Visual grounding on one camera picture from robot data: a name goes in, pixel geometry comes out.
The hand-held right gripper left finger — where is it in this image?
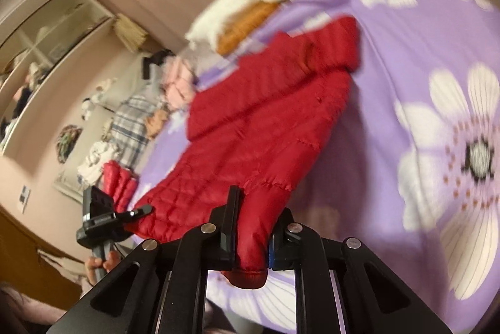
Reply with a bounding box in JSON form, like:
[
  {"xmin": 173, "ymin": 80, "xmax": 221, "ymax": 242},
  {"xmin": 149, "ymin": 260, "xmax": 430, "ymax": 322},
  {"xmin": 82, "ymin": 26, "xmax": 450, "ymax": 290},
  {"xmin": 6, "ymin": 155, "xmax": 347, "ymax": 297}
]
[{"xmin": 47, "ymin": 186, "xmax": 241, "ymax": 334}]

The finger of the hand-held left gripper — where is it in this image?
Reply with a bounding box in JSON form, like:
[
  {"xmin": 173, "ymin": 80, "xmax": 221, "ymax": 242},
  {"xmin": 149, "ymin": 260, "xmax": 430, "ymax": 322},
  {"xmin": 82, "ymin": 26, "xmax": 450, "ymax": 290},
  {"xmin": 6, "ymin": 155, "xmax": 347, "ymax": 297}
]
[{"xmin": 117, "ymin": 204, "xmax": 154, "ymax": 222}]

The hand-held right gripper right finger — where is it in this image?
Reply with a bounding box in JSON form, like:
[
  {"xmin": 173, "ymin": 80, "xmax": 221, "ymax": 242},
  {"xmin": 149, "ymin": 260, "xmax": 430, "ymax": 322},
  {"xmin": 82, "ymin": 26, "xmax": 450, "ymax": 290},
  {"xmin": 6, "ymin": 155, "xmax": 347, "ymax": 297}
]
[{"xmin": 269, "ymin": 207, "xmax": 454, "ymax": 334}]

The red puffer jacket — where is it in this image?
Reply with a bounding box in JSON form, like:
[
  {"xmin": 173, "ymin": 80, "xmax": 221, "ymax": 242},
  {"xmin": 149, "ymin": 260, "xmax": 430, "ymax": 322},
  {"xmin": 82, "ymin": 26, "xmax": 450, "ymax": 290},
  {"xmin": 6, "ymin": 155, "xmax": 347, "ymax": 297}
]
[{"xmin": 125, "ymin": 17, "xmax": 362, "ymax": 290}]

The person's left forearm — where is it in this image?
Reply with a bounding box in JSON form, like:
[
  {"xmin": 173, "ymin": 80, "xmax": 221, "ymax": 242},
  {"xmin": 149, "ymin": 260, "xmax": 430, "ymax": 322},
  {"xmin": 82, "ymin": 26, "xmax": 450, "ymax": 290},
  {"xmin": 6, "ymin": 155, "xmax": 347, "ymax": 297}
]
[{"xmin": 0, "ymin": 279, "xmax": 84, "ymax": 334}]

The person's left hand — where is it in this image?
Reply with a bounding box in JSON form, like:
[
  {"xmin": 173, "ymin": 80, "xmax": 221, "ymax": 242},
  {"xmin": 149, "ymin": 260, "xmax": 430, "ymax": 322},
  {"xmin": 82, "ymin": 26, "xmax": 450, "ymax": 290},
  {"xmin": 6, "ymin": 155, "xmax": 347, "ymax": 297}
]
[{"xmin": 84, "ymin": 251, "xmax": 120, "ymax": 287}]

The shiny red quilted garment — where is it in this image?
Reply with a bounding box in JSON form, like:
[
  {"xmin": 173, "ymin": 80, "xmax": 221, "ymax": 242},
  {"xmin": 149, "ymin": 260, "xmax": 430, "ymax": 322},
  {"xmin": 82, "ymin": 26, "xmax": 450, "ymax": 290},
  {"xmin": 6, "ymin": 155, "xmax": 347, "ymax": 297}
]
[{"xmin": 102, "ymin": 160, "xmax": 139, "ymax": 213}]

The white crumpled cloth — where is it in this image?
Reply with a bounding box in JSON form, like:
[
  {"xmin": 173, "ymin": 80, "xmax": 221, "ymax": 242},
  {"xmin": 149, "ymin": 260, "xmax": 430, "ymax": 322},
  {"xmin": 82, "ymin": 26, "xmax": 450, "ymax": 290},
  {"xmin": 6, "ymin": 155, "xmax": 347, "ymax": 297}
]
[{"xmin": 76, "ymin": 141, "xmax": 122, "ymax": 182}]

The multicoloured round ornament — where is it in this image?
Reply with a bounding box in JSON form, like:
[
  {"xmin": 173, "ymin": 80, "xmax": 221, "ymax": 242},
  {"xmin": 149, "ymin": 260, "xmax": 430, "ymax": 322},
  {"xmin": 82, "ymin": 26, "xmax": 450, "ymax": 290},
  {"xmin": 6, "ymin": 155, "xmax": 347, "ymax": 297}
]
[{"xmin": 56, "ymin": 125, "xmax": 83, "ymax": 165}]

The brown wooden furniture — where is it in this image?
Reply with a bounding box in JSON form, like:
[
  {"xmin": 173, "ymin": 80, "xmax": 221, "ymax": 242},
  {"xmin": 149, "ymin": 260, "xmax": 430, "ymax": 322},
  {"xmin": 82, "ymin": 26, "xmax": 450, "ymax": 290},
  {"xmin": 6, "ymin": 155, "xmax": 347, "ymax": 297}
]
[{"xmin": 0, "ymin": 207, "xmax": 84, "ymax": 303}]

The plaid cloth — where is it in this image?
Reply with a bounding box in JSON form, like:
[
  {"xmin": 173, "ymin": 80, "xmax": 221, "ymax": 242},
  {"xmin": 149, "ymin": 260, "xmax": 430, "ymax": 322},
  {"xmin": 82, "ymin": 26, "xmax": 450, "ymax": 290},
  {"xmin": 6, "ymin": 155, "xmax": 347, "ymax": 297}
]
[{"xmin": 109, "ymin": 94, "xmax": 165, "ymax": 171}]

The small tan cloth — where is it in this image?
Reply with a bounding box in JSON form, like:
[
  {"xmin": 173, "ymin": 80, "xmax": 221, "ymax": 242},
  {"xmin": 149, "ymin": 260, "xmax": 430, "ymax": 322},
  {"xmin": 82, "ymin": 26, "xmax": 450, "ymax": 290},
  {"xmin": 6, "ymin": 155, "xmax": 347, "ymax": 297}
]
[{"xmin": 145, "ymin": 109, "xmax": 170, "ymax": 137}]

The pink garment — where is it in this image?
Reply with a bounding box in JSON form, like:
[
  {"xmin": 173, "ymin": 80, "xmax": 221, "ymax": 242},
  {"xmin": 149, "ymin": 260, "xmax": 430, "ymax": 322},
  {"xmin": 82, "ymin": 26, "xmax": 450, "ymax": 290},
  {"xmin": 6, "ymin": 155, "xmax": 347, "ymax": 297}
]
[{"xmin": 162, "ymin": 55, "xmax": 200, "ymax": 110}]

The black garment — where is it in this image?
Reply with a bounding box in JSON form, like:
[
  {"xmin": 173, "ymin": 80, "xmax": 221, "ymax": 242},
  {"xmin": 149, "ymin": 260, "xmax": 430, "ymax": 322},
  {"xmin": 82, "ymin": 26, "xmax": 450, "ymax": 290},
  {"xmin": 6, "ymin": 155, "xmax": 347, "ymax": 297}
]
[{"xmin": 141, "ymin": 50, "xmax": 176, "ymax": 79}]

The beige hanging tassel bundle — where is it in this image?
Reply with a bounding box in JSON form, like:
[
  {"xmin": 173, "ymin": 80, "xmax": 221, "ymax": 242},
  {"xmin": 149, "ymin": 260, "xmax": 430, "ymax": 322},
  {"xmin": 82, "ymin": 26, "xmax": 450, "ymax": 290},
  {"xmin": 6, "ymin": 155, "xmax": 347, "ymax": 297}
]
[{"xmin": 113, "ymin": 14, "xmax": 151, "ymax": 53}]

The orange-brown garment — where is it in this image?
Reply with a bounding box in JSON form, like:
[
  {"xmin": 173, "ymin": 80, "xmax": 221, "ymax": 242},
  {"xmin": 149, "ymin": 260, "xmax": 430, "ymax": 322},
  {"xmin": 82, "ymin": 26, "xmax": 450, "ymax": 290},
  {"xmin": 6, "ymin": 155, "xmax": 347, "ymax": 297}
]
[{"xmin": 217, "ymin": 0, "xmax": 282, "ymax": 55}]

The white fleece garment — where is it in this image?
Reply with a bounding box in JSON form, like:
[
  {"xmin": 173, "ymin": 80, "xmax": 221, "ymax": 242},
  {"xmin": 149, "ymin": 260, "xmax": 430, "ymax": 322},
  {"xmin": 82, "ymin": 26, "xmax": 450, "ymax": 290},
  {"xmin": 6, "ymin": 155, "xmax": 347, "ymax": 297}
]
[{"xmin": 185, "ymin": 0, "xmax": 321, "ymax": 47}]

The purple floral bed sheet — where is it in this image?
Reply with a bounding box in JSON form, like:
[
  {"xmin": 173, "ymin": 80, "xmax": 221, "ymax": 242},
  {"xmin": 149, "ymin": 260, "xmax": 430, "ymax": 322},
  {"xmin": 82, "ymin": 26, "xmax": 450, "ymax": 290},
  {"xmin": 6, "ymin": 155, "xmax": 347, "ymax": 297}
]
[{"xmin": 133, "ymin": 0, "xmax": 497, "ymax": 332}]

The white wall switch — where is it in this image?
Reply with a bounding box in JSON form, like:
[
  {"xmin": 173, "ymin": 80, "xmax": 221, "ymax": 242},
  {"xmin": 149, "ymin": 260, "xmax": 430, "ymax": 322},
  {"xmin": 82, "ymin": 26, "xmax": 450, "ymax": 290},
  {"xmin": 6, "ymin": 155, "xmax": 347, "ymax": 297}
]
[{"xmin": 17, "ymin": 186, "xmax": 32, "ymax": 213}]

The white wall cabinet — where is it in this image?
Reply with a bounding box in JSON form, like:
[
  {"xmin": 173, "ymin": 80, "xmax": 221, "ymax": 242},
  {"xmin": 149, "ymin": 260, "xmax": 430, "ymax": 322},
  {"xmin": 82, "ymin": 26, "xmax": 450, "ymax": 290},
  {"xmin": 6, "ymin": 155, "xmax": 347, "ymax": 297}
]
[{"xmin": 0, "ymin": 0, "xmax": 116, "ymax": 157}]

